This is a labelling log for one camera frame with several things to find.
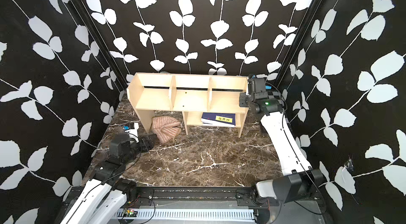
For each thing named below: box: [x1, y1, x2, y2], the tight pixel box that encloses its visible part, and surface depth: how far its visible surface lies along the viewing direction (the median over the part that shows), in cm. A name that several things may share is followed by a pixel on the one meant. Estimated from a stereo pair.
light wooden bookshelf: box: [126, 72, 249, 138], surface depth 81 cm
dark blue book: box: [200, 112, 236, 128], surface depth 86 cm
